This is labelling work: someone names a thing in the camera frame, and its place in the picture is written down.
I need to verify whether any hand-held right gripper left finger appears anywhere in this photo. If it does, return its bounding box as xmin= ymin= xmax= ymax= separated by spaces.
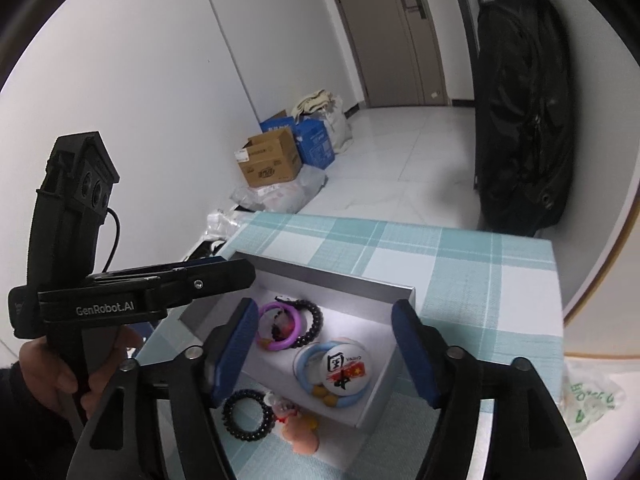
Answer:
xmin=65 ymin=297 xmax=261 ymax=480

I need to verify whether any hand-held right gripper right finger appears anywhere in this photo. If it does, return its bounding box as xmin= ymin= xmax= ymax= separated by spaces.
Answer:
xmin=391 ymin=299 xmax=587 ymax=480

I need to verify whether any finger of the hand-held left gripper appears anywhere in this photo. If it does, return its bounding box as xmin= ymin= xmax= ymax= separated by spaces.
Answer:
xmin=84 ymin=256 xmax=231 ymax=285
xmin=142 ymin=258 xmax=256 ymax=312

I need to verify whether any purple bracelet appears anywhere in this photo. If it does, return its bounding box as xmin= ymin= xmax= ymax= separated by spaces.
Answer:
xmin=256 ymin=300 xmax=305 ymax=352

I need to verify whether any round white badge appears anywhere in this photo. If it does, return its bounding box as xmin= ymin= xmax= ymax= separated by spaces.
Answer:
xmin=320 ymin=349 xmax=370 ymax=396

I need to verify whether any blue bracelet with orange beads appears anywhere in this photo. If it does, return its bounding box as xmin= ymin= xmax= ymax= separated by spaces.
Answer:
xmin=292 ymin=342 xmax=370 ymax=409

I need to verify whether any silver box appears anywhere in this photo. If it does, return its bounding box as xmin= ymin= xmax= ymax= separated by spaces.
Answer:
xmin=179 ymin=251 xmax=417 ymax=429

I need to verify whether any thick black coil hair tie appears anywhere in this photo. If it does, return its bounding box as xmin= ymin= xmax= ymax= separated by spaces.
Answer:
xmin=286 ymin=299 xmax=325 ymax=349

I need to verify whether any person's left forearm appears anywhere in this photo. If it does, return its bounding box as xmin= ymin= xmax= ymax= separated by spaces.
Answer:
xmin=0 ymin=365 xmax=83 ymax=480

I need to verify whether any person's left hand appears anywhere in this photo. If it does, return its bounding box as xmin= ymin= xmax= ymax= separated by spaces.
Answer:
xmin=17 ymin=325 xmax=144 ymax=419

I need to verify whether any small grey plastic parcel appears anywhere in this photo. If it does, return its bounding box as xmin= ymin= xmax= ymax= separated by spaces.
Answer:
xmin=206 ymin=209 xmax=252 ymax=244

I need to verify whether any red and white hair clip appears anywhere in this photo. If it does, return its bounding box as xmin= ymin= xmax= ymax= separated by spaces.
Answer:
xmin=262 ymin=391 xmax=301 ymax=422

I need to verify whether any teal checked tablecloth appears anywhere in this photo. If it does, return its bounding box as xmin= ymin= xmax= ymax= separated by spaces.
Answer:
xmin=135 ymin=212 xmax=569 ymax=480

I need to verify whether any large grey plastic parcel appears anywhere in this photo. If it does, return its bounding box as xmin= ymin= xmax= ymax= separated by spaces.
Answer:
xmin=231 ymin=165 xmax=329 ymax=214

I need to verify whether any pink pig toy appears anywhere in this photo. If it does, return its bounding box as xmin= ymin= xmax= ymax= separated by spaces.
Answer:
xmin=280 ymin=406 xmax=321 ymax=456

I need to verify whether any brown cardboard box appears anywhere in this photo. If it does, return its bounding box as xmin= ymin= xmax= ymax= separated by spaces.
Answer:
xmin=235 ymin=127 xmax=304 ymax=189

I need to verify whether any blue cardboard box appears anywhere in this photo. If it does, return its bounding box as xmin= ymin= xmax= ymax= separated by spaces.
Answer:
xmin=260 ymin=109 xmax=336 ymax=170

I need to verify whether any white plastic bag green print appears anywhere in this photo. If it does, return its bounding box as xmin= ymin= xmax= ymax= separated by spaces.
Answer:
xmin=562 ymin=357 xmax=626 ymax=439

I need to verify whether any cream cloth bag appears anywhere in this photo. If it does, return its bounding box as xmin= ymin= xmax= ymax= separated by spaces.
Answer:
xmin=291 ymin=90 xmax=354 ymax=154

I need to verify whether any black backpack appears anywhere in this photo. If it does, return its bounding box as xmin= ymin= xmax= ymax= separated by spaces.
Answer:
xmin=472 ymin=0 xmax=576 ymax=236

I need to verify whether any grey door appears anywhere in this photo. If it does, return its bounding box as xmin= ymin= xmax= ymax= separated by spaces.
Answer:
xmin=320 ymin=0 xmax=449 ymax=109

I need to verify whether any black cable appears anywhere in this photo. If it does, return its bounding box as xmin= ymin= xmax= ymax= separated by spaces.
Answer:
xmin=102 ymin=206 xmax=122 ymax=261

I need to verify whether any thin black coil hair tie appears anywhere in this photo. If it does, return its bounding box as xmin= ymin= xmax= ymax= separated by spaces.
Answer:
xmin=221 ymin=389 xmax=276 ymax=442

